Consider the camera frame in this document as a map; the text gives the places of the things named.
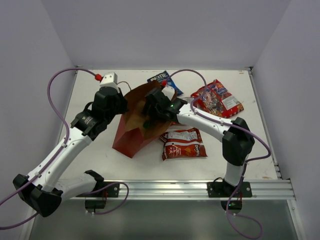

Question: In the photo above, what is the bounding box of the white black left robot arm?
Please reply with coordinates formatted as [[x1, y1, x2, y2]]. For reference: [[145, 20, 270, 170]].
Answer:
[[13, 87, 128, 217]]

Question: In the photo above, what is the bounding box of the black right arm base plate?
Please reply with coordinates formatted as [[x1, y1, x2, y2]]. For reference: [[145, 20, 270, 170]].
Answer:
[[206, 177, 253, 198]]

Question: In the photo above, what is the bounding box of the aluminium front mounting rail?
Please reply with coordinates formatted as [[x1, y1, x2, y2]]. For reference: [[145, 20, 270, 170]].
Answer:
[[55, 174, 295, 201]]

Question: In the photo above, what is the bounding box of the red brown paper bag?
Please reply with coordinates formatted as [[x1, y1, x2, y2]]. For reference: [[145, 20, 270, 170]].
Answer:
[[112, 80, 172, 158]]

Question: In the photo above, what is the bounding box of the blue Kettle potato chips bag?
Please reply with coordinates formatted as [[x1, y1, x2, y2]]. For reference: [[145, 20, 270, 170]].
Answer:
[[147, 70, 184, 96]]

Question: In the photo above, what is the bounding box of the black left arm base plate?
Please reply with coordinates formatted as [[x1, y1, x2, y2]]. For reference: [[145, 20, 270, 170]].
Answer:
[[77, 181, 120, 198]]

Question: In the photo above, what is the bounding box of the red patterned snack bag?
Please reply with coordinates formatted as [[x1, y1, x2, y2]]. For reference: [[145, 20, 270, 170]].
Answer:
[[194, 79, 244, 119]]

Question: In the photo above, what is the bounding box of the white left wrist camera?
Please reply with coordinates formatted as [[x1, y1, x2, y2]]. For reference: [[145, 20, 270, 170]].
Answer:
[[99, 72, 120, 93]]

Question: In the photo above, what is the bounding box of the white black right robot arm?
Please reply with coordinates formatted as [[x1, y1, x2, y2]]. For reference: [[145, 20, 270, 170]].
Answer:
[[142, 88, 255, 197]]

